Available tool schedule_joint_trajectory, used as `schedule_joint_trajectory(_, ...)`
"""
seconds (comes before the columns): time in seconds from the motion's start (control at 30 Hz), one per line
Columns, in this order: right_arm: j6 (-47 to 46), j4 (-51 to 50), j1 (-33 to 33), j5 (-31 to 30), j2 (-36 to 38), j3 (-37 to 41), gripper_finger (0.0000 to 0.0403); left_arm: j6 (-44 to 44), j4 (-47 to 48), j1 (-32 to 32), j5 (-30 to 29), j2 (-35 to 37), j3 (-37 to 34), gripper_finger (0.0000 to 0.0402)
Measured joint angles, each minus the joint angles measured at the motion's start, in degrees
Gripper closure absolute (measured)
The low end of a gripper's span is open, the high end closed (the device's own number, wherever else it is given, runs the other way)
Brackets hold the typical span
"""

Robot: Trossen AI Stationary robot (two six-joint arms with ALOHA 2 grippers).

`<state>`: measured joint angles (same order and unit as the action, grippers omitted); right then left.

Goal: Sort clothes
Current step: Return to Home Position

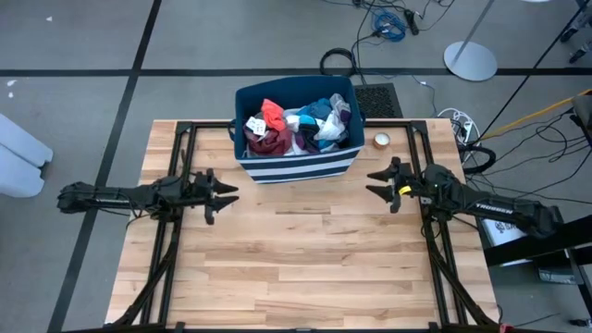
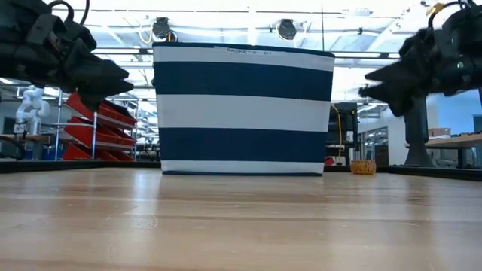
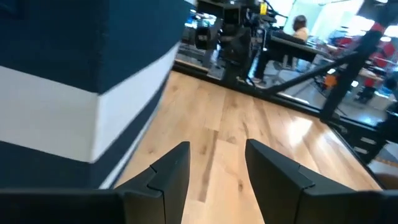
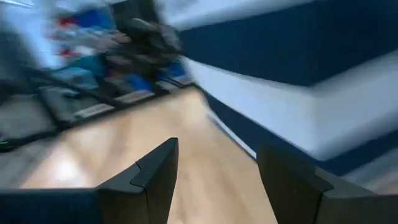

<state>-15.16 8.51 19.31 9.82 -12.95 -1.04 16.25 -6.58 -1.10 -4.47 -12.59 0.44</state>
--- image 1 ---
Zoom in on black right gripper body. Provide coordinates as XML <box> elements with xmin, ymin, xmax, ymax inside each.
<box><xmin>389</xmin><ymin>155</ymin><xmax>429</xmax><ymax>215</ymax></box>

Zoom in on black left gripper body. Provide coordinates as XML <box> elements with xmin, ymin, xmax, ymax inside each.
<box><xmin>184</xmin><ymin>168</ymin><xmax>218</xmax><ymax>227</ymax></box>

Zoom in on maroon underwear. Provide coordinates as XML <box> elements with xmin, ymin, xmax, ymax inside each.
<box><xmin>244</xmin><ymin>127</ymin><xmax>293</xmax><ymax>157</ymax></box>

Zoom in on white fluffy garment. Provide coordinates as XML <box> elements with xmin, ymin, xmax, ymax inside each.
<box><xmin>315</xmin><ymin>110</ymin><xmax>349</xmax><ymax>142</ymax></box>

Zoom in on white handwritten paper tag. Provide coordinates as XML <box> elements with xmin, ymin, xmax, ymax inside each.
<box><xmin>244</xmin><ymin>116</ymin><xmax>267</xmax><ymax>137</ymax></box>

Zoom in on navy white striped fabric basket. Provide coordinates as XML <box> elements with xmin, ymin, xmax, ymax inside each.
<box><xmin>228</xmin><ymin>75</ymin><xmax>366</xmax><ymax>185</ymax></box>

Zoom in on grey patterned sock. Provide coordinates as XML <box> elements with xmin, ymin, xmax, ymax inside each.
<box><xmin>328</xmin><ymin>92</ymin><xmax>352</xmax><ymax>124</ymax></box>

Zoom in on teal purple black sock bundle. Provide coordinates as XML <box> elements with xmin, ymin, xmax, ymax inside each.
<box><xmin>293</xmin><ymin>128</ymin><xmax>321</xmax><ymax>154</ymax></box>

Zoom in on orange red garment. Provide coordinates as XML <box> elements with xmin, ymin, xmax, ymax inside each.
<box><xmin>261</xmin><ymin>98</ymin><xmax>288</xmax><ymax>132</ymax></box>

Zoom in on bright blue knit garment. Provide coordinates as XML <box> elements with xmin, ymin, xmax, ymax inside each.
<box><xmin>298</xmin><ymin>114</ymin><xmax>323</xmax><ymax>130</ymax></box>

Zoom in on dusty blue garment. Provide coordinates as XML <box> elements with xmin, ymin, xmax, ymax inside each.
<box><xmin>298</xmin><ymin>97</ymin><xmax>335</xmax><ymax>122</ymax></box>

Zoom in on black perforated floor mat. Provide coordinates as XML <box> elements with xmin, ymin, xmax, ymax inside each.
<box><xmin>354</xmin><ymin>82</ymin><xmax>403</xmax><ymax>119</ymax></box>

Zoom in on white power strip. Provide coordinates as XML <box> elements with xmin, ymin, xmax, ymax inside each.
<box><xmin>437</xmin><ymin>107</ymin><xmax>477</xmax><ymax>144</ymax></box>

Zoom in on white printed cardboard box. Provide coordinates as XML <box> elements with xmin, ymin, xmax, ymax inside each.
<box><xmin>480</xmin><ymin>216</ymin><xmax>533</xmax><ymax>247</ymax></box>

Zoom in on grey round stand base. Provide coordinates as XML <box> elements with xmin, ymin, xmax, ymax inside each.
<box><xmin>442</xmin><ymin>0</ymin><xmax>499</xmax><ymax>82</ymax></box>

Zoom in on yellow pole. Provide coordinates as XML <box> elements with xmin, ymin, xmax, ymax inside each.
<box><xmin>480</xmin><ymin>87</ymin><xmax>592</xmax><ymax>140</ymax></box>

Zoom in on black power strip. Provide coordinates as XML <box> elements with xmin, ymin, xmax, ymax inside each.
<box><xmin>404</xmin><ymin>8</ymin><xmax>421</xmax><ymax>36</ymax></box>

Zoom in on black cart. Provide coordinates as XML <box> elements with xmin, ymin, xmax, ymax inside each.
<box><xmin>483</xmin><ymin>205</ymin><xmax>592</xmax><ymax>320</ymax></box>

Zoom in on black metal table frame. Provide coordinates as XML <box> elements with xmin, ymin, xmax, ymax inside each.
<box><xmin>105</xmin><ymin>119</ymin><xmax>500</xmax><ymax>333</ymax></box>

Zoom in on coiled black cable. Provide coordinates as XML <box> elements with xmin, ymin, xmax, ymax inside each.
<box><xmin>319</xmin><ymin>47</ymin><xmax>357</xmax><ymax>79</ymax></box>

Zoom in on coiled blue cable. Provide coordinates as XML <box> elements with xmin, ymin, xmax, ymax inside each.
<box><xmin>369</xmin><ymin>9</ymin><xmax>407</xmax><ymax>43</ymax></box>

